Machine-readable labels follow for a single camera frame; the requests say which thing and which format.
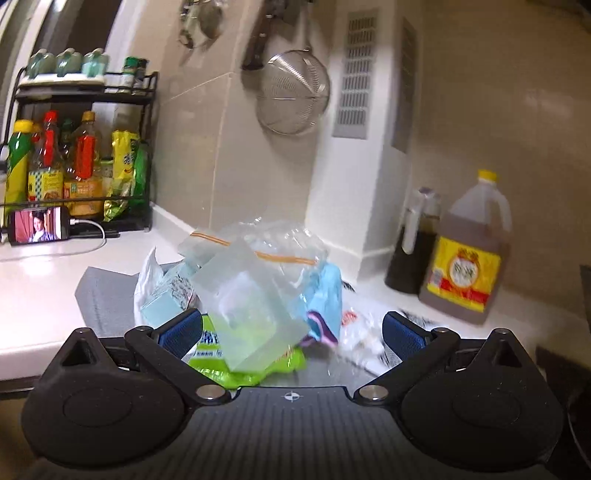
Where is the large cooking wine jug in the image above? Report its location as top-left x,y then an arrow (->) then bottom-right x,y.
419,170 -> 512,325

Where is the yellow green snack bag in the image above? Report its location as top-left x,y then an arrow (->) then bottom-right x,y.
103,130 -> 149,222

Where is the green spice jar set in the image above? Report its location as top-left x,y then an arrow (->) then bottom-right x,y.
26,48 -> 110,79

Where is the green yellow-cap bottle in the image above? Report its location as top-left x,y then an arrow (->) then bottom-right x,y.
4,119 -> 33,212

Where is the amber red-label oil bottle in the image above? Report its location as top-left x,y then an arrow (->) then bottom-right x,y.
63,110 -> 103,218

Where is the white charging cable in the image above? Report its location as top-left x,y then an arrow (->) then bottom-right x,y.
0,218 -> 108,264

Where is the black wire spice rack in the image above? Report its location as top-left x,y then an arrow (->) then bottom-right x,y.
1,68 -> 159,232

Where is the wall vent grille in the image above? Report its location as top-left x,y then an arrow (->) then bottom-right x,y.
332,9 -> 378,140

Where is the red-handle oil bottle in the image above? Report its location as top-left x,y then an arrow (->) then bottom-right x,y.
28,110 -> 64,202

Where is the hanging knife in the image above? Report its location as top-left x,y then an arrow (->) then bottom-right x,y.
242,0 -> 288,71

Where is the dark soy sauce dispenser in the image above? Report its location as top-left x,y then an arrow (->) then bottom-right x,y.
385,187 -> 441,295

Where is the green snack wrapper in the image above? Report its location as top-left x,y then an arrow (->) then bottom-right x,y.
184,314 -> 307,390

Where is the blue plastic glove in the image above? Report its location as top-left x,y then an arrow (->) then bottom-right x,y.
301,263 -> 342,347

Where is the clear plastic bag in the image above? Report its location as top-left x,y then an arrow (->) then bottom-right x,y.
178,219 -> 328,368

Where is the black smartphone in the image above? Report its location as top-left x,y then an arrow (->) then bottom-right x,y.
8,206 -> 70,245

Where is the grey counter mat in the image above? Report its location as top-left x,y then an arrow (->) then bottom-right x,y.
75,267 -> 376,392

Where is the wire mesh strainer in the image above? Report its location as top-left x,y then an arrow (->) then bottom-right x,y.
255,13 -> 332,137

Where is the small green-cap shaker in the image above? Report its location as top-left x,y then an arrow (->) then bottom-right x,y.
119,56 -> 148,92

